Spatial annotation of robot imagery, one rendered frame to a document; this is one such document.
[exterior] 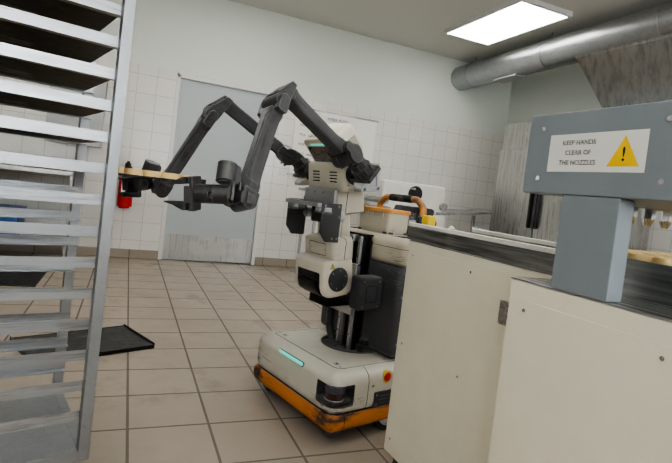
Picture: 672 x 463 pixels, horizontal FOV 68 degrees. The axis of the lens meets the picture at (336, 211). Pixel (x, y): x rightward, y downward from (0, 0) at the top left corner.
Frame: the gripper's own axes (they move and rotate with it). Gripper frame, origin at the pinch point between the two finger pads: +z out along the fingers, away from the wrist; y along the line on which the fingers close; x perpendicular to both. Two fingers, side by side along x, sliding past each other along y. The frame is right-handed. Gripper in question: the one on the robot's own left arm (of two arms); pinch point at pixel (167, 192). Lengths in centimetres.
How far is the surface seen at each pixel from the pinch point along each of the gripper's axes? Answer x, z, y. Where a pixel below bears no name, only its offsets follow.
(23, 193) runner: -21.3, 29.4, 0.2
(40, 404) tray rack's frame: 6, 48, 73
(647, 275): -41, -116, 9
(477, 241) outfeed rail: 8, -92, 12
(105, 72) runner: -7.0, 14.7, -33.5
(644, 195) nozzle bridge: -54, -108, -6
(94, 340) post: -12.1, 16.2, 42.3
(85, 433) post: -14, 18, 69
